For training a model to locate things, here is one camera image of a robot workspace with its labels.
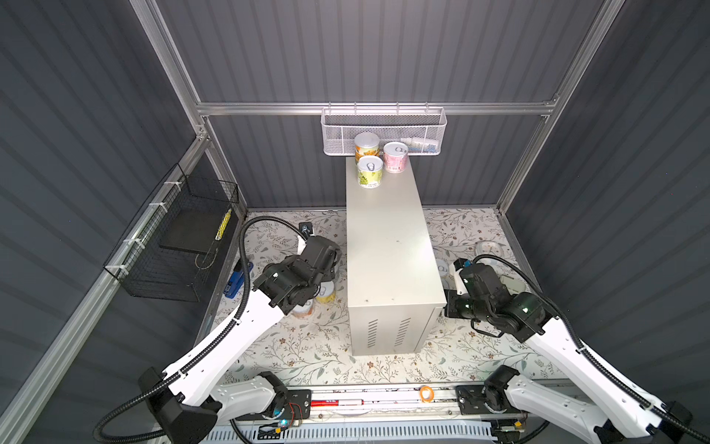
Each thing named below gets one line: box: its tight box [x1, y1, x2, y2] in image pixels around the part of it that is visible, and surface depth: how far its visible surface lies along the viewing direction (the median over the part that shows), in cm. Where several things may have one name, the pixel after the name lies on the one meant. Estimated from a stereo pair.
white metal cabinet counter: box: [345, 156, 448, 357], surface depth 68 cm
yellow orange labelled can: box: [354, 131, 381, 165], surface depth 82 cm
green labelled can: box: [356, 155, 384, 190], surface depth 78 cm
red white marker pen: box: [310, 398, 399, 407], surface depth 75 cm
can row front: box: [293, 298, 314, 319], surface depth 89 cm
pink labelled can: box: [383, 141, 409, 174], surface depth 82 cm
